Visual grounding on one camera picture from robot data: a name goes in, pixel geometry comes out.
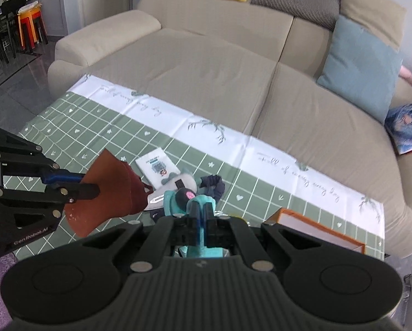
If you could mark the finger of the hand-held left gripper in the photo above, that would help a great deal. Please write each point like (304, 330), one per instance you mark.
(54, 193)
(23, 155)

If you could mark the teal plush toy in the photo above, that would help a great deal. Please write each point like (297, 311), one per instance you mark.
(173, 205)

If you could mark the blue printed cushion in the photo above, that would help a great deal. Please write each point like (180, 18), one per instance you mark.
(407, 129)

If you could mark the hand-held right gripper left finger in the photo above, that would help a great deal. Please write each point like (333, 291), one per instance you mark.
(188, 226)

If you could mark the beige pillow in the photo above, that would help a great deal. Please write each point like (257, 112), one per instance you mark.
(371, 10)

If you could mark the dark blue scrunchie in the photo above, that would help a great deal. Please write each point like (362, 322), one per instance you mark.
(212, 186)

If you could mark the beige fabric sofa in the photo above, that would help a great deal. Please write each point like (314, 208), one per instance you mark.
(199, 76)

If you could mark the stack of orange stools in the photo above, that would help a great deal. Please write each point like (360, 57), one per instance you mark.
(30, 27)

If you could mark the white tissue packet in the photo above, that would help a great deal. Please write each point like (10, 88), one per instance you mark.
(156, 165)

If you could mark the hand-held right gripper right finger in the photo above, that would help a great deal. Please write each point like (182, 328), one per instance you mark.
(218, 226)

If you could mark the green checked tablecloth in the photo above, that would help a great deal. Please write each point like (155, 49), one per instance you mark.
(105, 134)

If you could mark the orange cardboard box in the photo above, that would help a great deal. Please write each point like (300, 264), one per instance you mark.
(312, 229)

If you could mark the light blue pillow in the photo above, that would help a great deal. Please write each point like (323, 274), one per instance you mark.
(361, 69)

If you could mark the grey checked pillow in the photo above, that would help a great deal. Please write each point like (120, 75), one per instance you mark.
(295, 1)

